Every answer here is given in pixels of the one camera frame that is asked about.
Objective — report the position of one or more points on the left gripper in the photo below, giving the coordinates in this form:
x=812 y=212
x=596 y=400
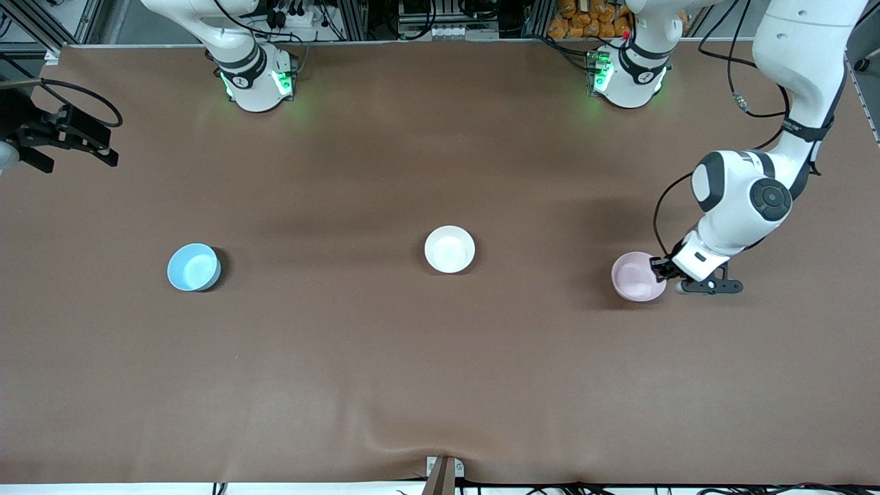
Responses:
x=667 y=267

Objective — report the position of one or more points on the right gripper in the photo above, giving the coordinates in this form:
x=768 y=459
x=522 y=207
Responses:
x=15 y=124

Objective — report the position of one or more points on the pink bowl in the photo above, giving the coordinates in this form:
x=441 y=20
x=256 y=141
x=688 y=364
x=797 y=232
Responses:
x=636 y=278

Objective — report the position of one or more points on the blue bowl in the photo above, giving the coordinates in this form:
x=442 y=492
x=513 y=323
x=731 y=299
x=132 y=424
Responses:
x=192 y=268

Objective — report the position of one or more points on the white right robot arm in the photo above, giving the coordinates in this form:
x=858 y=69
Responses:
x=254 y=89

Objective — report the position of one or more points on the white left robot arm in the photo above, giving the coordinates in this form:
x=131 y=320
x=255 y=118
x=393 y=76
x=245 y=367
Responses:
x=735 y=199

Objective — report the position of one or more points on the white bowl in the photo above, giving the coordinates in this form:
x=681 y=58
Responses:
x=449 y=249

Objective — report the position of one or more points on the brown table mat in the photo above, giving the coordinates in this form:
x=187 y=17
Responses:
x=440 y=357

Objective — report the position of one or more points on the orange snack packets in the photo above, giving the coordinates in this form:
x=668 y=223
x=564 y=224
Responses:
x=584 y=20

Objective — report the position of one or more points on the power strip with black plugs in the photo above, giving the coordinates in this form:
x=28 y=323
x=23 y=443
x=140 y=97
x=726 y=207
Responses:
x=292 y=17

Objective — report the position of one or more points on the white power strip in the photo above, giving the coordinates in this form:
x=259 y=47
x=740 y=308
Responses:
x=448 y=31

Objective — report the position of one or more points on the metal table edge bracket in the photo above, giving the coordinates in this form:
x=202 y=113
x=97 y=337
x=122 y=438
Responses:
x=443 y=478

